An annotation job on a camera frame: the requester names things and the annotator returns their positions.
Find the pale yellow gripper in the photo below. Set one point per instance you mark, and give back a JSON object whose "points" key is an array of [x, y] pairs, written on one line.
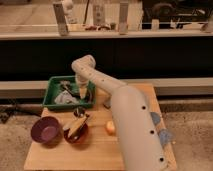
{"points": [[82, 92]]}

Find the black handled brush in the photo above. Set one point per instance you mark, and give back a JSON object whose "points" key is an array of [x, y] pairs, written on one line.
{"points": [[66, 85]]}

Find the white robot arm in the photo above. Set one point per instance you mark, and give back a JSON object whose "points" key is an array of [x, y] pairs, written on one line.
{"points": [[137, 136]]}

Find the light blue cloth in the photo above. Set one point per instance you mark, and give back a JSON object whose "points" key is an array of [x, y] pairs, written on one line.
{"points": [[65, 98]]}

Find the small dark metal clip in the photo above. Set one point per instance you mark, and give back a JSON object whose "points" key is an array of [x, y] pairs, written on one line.
{"points": [[79, 112]]}

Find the grey rectangular block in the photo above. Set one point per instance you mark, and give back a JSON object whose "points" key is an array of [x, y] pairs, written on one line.
{"points": [[106, 104]]}

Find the green plastic tray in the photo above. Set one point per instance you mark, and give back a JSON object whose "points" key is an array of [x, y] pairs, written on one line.
{"points": [[54, 89]]}

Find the yellow sponge in bowl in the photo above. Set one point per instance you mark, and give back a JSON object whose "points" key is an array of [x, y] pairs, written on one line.
{"points": [[73, 126]]}

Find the orange fruit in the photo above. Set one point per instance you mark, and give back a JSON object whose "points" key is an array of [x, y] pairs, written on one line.
{"points": [[110, 128]]}

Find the red bowl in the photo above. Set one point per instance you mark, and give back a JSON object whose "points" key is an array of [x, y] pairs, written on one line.
{"points": [[77, 137]]}

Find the wooden board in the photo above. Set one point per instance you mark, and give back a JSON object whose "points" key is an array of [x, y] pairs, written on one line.
{"points": [[98, 151]]}

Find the purple bowl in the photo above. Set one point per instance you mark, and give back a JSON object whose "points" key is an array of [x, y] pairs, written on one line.
{"points": [[45, 129]]}

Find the blue cup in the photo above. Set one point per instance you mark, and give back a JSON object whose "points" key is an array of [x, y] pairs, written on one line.
{"points": [[155, 118]]}

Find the blue sponge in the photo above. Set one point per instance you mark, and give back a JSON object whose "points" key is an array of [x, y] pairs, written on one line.
{"points": [[165, 136]]}

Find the grey metal post middle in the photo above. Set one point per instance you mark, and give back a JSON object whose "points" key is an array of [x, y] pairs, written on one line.
{"points": [[98, 14]]}

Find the grey metal post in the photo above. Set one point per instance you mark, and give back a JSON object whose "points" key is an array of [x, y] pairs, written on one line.
{"points": [[98, 14], [60, 18], [123, 15]]}

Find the grey metal post left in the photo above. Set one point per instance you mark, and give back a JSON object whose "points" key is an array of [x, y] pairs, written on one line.
{"points": [[60, 18]]}

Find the grey metal post right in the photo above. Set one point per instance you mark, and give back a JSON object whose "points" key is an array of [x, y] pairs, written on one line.
{"points": [[123, 15]]}

